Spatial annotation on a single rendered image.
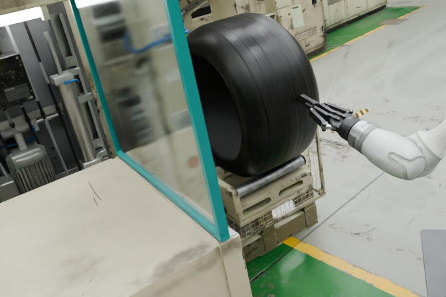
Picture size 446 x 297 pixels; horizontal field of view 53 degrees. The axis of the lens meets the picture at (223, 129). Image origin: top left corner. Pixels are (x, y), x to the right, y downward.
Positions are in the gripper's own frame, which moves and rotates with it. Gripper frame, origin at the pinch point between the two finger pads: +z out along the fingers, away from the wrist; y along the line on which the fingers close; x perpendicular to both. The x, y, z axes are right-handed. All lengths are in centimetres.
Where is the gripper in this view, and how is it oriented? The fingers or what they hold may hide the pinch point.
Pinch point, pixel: (308, 103)
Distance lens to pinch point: 148.6
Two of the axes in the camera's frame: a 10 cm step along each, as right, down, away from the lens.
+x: 0.4, 8.1, 5.8
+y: -8.3, 3.6, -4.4
